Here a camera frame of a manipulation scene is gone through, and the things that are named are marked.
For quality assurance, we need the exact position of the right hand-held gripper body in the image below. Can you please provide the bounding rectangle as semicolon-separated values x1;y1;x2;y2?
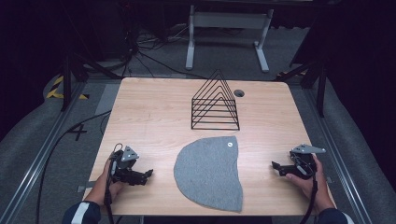
279;143;327;181

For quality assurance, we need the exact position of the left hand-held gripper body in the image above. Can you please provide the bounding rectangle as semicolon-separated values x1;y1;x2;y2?
109;145;145;185

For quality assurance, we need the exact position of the grey felt mat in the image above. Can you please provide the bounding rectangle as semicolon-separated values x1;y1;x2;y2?
173;135;244;214

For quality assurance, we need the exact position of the black wire file rack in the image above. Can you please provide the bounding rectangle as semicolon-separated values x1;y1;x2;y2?
190;68;241;132

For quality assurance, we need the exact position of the person's right hand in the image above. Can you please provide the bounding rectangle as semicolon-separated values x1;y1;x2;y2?
285;154;329;203

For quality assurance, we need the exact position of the person's left hand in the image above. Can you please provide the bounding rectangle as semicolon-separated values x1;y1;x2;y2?
92;158;126;204

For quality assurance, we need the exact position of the black tape floor mark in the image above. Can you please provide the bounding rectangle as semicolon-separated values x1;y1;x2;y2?
66;123;89;142

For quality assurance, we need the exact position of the black metal stand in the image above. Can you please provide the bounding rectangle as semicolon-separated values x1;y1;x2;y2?
274;60;329;119
60;51;123;113

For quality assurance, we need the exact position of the yellow and black floor tape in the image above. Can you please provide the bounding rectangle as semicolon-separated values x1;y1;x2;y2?
45;75;91;101

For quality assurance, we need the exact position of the black curtain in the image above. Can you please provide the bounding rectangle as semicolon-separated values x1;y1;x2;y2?
289;0;396;188

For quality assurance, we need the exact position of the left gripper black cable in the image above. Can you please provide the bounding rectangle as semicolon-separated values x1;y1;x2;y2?
104;142;124;224

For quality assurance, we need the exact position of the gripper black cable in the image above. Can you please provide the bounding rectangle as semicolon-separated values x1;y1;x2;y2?
298;171;319;224
104;142;124;224

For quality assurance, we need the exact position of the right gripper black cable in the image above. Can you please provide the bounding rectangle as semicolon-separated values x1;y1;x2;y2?
298;171;319;224

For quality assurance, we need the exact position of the aluminium floor rail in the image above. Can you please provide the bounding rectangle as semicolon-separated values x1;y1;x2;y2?
302;87;375;224
0;79;88;224

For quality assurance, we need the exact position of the metal table bracket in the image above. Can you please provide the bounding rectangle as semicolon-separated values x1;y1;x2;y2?
77;181;95;194

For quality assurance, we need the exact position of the long black floor cable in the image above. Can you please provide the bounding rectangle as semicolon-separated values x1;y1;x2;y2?
35;109;113;224

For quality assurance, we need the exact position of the bundle of black floor cables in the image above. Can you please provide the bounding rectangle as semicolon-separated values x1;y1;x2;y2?
120;18;208;80

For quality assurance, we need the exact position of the white desk frame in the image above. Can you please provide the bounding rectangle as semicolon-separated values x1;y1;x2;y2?
185;4;276;74

